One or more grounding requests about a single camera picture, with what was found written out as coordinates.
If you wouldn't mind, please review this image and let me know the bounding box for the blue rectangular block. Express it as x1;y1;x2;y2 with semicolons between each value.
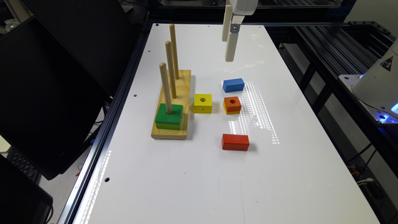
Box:
223;78;245;93

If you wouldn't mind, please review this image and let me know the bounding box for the wooden peg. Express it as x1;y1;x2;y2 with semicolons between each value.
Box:
159;62;172;115
169;24;179;80
165;40;177;99

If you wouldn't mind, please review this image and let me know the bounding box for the orange square block with hole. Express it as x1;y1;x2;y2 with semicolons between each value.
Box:
223;96;242;114

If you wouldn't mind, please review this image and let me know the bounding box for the light green square block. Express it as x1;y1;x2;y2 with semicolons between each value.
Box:
155;123;181;130

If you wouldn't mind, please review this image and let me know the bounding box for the red rectangular block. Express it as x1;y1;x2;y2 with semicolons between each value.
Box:
221;134;249;151

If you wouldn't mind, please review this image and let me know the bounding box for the large black monitor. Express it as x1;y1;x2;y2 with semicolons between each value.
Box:
1;17;107;180

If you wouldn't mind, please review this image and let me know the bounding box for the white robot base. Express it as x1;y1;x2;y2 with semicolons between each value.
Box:
339;42;397;126

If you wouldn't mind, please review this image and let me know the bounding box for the middle wooden peg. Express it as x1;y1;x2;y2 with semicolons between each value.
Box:
165;40;177;99

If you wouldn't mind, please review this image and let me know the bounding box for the dark green square block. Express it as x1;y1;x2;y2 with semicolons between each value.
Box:
155;103;183;125

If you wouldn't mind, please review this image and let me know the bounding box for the thin yellow block under orange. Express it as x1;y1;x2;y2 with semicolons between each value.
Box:
223;103;241;114

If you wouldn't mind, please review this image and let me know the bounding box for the black keyboard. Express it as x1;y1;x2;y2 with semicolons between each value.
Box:
6;147;40;184

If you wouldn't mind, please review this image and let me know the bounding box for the yellow square block with hole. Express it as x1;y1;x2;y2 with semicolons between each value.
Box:
193;94;212;113

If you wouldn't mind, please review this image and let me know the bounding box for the front wooden peg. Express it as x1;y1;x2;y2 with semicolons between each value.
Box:
159;62;172;115

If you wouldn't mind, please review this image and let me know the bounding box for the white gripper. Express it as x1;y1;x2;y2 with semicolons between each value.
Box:
222;0;258;62

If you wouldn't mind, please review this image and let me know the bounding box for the rear wooden peg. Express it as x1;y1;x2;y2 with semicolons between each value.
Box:
169;24;179;80

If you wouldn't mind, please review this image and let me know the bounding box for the black panel upper left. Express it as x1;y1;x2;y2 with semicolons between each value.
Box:
22;0;139;96

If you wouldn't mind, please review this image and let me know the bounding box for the black monitor bottom left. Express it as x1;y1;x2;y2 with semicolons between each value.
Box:
1;156;53;224

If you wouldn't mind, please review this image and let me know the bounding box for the wooden peg board base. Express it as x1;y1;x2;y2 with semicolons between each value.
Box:
151;70;191;140

